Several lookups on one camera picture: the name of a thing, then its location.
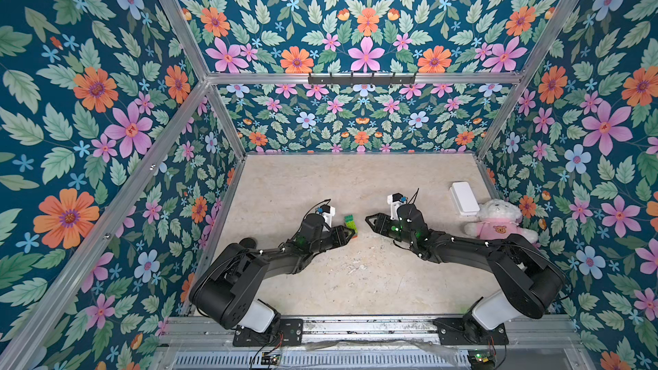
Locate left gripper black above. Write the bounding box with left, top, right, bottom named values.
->
left=307, top=225, right=356, bottom=255

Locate lime green lego brick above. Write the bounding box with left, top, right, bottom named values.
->
left=344, top=215, right=358, bottom=235

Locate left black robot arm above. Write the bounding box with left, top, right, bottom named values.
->
left=188, top=213, right=356, bottom=334

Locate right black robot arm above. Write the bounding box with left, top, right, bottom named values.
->
left=365, top=203, right=565, bottom=338

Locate white plastic box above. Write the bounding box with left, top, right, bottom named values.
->
left=449, top=182, right=480, bottom=217

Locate white teddy bear pink shirt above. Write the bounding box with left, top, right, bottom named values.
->
left=464, top=199, right=539, bottom=243

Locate small circuit board left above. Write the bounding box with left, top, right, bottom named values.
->
left=260, top=353, right=281, bottom=367

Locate small circuit board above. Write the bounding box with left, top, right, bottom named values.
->
left=260, top=353, right=281, bottom=367
left=467, top=350, right=496, bottom=370

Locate small circuit board right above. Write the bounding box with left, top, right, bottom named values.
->
left=467, top=350, right=496, bottom=370

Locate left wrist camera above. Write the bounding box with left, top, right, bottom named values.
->
left=315, top=204, right=336, bottom=229

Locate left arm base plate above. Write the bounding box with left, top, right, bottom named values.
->
left=232, top=318, right=304, bottom=348

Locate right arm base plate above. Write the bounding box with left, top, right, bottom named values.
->
left=432, top=317, right=509, bottom=346

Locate black hook rail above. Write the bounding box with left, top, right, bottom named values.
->
left=307, top=72, right=416, bottom=87

